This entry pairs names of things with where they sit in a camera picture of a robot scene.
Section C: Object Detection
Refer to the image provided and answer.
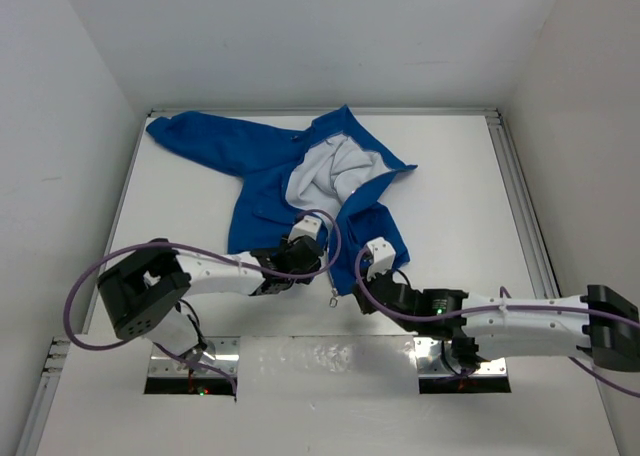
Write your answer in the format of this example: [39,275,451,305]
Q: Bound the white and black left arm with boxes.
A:
[97,236,323,366]

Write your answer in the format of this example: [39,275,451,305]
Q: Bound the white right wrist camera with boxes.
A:
[365,237,396,281]

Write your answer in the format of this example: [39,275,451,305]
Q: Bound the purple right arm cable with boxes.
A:
[353,245,640,395]

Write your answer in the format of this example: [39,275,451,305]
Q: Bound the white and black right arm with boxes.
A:
[353,272,639,373]

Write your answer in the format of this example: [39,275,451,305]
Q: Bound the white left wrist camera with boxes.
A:
[288,215,323,241]

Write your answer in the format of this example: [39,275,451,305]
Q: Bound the blue zip-up jacket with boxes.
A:
[146,106,413,295]

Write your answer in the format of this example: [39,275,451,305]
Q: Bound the aluminium frame rail left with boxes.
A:
[14,110,154,456]

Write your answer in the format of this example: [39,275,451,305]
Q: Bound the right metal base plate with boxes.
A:
[413,336,509,378]

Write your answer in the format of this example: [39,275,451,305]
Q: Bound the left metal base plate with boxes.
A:
[148,336,240,378]

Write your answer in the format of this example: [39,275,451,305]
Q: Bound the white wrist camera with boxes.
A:
[288,215,323,241]
[365,237,396,281]

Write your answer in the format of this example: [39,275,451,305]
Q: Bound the metal base plate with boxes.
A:
[148,336,240,378]
[413,336,509,378]

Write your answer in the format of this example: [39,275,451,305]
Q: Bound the aluminium frame rail back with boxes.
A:
[148,106,501,118]

